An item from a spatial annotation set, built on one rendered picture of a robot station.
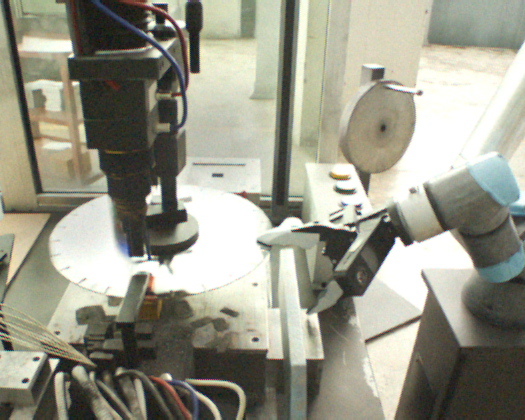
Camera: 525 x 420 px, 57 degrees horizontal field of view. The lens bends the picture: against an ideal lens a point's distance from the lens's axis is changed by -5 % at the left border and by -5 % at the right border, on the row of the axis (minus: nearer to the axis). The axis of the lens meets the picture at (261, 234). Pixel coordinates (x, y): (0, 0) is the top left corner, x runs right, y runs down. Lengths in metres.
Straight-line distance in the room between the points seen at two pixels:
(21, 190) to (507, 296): 1.10
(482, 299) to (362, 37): 3.03
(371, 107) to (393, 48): 2.24
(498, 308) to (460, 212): 0.34
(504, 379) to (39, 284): 0.91
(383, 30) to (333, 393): 3.33
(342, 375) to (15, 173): 0.90
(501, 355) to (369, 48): 3.12
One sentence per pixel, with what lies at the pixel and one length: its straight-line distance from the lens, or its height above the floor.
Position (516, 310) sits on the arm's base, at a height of 0.78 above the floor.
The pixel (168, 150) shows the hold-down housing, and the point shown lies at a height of 1.11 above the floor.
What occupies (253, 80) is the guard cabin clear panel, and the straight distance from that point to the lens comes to 1.14.
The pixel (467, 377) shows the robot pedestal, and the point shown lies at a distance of 1.01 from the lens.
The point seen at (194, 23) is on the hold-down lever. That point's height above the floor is 1.25.
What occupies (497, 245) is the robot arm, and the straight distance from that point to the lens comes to 0.74.
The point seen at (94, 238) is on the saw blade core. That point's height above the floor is 0.95.
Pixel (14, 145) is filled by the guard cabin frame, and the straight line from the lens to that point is 1.29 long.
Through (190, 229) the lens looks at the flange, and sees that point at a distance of 0.74.
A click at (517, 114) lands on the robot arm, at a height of 1.13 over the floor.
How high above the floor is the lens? 1.32
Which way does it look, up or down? 30 degrees down
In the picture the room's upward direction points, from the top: 2 degrees clockwise
